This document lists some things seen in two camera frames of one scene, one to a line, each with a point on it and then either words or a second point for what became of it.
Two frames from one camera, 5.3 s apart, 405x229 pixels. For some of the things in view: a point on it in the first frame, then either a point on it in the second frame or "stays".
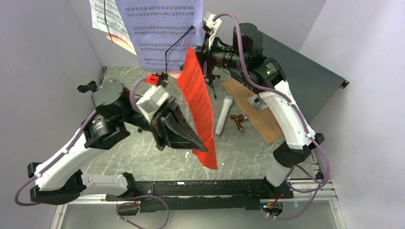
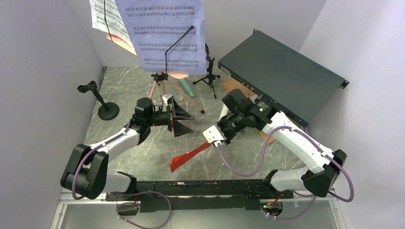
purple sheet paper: x=161 y=31 stays
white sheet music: x=106 y=17 stays
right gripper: x=205 y=53 to x=229 y=137
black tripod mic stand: x=211 y=77 stays
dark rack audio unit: x=312 y=83 stays
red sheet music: x=194 y=90 to x=176 y=161
